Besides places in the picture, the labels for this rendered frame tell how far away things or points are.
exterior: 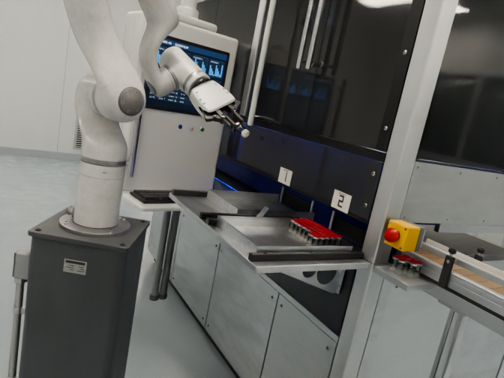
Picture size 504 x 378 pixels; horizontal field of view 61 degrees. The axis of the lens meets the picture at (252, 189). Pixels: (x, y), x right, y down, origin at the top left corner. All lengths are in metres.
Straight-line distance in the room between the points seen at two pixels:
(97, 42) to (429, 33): 0.86
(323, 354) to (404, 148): 0.73
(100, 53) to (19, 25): 5.29
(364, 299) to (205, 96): 0.77
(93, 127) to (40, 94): 5.21
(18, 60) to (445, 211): 5.68
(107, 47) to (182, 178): 1.03
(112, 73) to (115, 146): 0.19
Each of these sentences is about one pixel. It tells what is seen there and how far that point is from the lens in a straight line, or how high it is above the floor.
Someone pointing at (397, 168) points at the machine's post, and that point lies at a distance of 1.29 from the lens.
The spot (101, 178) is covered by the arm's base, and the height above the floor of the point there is 1.01.
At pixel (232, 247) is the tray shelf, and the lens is 1.21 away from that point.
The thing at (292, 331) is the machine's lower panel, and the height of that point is 0.49.
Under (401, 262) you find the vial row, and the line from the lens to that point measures 1.31.
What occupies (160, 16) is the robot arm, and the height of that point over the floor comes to 1.45.
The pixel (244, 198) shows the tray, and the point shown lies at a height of 0.89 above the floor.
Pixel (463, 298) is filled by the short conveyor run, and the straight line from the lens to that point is 1.31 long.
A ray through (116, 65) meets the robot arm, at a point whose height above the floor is 1.30.
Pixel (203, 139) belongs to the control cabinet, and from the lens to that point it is 2.06.
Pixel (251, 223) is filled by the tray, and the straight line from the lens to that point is 1.42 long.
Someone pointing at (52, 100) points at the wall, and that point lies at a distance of 6.45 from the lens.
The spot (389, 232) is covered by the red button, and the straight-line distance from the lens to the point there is 1.25.
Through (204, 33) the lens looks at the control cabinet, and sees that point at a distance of 2.02.
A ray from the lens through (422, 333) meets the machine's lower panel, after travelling 1.70.
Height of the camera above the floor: 1.28
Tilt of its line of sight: 11 degrees down
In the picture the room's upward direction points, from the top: 11 degrees clockwise
